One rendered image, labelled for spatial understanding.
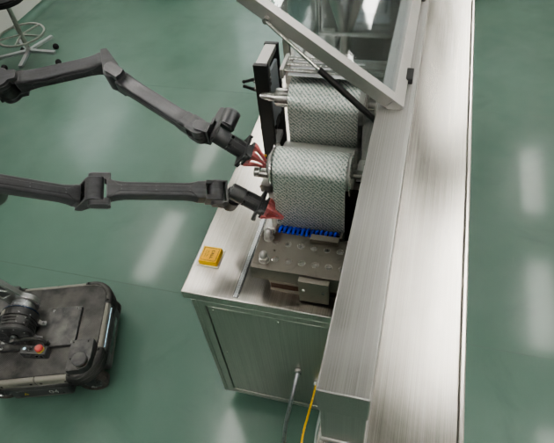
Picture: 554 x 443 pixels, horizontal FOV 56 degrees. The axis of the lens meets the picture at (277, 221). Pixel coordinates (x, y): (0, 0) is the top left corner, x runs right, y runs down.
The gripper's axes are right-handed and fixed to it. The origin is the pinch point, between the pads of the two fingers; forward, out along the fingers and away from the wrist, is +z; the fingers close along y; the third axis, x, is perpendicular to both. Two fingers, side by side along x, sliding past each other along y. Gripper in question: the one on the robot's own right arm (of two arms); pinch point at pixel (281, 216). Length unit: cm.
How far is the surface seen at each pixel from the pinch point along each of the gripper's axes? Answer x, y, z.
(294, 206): 7.6, 0.3, 1.2
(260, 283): -17.0, 17.2, 4.6
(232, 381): -88, 25, 24
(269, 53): 26, -41, -29
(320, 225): 5.4, 0.3, 12.6
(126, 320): -141, -4, -30
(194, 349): -119, 5, 7
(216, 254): -24.2, 9.6, -12.6
